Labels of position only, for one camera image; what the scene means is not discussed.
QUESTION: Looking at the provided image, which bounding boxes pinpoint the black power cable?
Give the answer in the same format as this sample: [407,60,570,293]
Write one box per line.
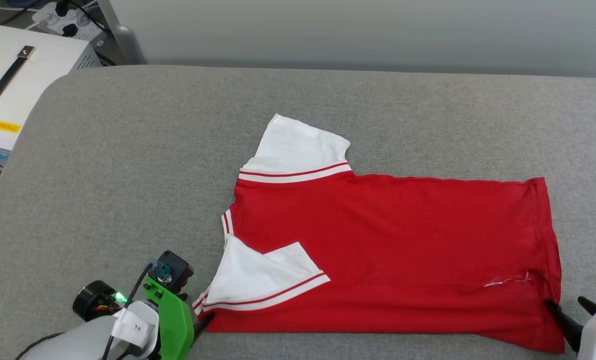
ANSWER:
[0,7,41,35]

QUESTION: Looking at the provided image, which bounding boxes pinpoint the white power strip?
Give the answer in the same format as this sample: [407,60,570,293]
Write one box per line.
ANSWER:
[32,1,104,43]

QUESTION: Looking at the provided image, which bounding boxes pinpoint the red white short-sleeve shirt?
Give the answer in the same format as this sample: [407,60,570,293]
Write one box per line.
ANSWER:
[192,113,564,355]

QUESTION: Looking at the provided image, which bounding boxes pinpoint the white metal equipment box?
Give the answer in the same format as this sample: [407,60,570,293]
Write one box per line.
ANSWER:
[0,25,102,172]

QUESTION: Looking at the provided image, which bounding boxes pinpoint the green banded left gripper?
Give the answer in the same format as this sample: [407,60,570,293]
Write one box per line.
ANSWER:
[73,276,216,360]

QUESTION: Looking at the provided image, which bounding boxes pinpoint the thin black cable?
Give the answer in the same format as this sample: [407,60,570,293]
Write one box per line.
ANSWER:
[102,262,154,360]
[15,331,66,360]

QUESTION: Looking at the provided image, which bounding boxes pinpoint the black handle with metal ends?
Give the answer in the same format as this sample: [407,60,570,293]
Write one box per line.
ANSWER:
[0,45,37,112]

